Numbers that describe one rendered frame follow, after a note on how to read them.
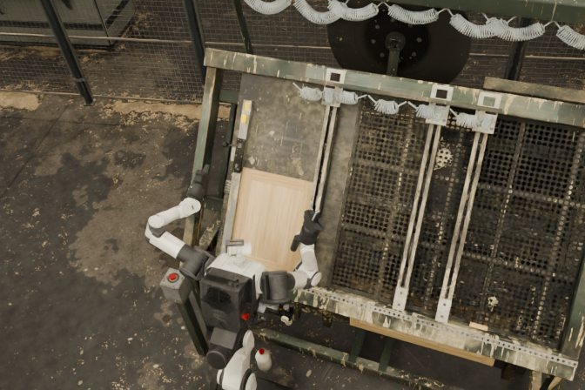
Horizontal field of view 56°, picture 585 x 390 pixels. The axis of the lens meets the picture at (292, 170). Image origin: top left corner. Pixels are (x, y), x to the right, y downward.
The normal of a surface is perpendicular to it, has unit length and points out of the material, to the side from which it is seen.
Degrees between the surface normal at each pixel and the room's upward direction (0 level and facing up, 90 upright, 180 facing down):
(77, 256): 0
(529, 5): 90
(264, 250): 50
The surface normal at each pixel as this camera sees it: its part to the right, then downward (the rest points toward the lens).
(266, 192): -0.31, 0.09
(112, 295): -0.07, -0.69
